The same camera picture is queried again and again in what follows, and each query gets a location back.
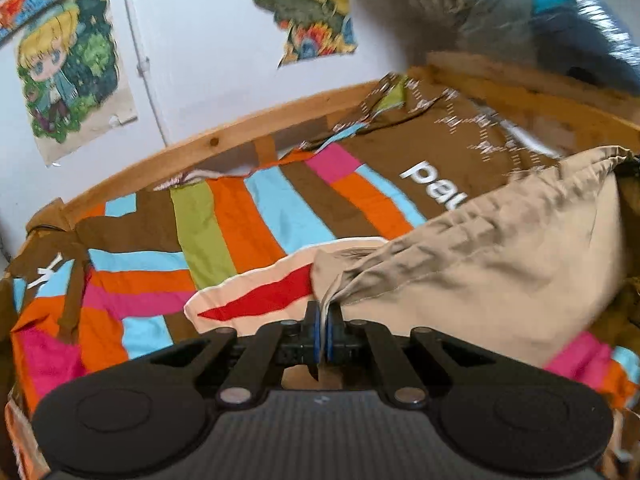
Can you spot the clear plastic bag of clothes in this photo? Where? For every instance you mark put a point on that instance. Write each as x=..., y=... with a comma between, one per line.
x=525, y=5

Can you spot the beige hooded jacket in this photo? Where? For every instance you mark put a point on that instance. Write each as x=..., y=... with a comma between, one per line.
x=490, y=260

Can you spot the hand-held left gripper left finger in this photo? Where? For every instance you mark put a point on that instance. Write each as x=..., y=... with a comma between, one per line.
x=315, y=335

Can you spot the colourful landscape wall poster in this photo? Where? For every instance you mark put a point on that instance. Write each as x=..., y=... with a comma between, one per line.
x=305, y=10

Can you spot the orange and blue wall poster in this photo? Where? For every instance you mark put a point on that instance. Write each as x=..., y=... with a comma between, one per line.
x=35, y=0

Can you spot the cartoon figure wall poster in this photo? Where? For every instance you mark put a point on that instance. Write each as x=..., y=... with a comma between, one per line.
x=70, y=70

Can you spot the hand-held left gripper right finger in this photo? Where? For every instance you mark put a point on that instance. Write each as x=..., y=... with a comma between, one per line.
x=331, y=340

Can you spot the wooden bed frame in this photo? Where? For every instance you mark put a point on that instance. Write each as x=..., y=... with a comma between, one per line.
x=215, y=142

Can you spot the colourful striped printed blanket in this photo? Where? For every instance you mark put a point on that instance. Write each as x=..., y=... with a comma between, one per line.
x=225, y=225

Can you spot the white wall pipe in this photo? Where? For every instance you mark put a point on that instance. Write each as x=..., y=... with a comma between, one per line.
x=145, y=65

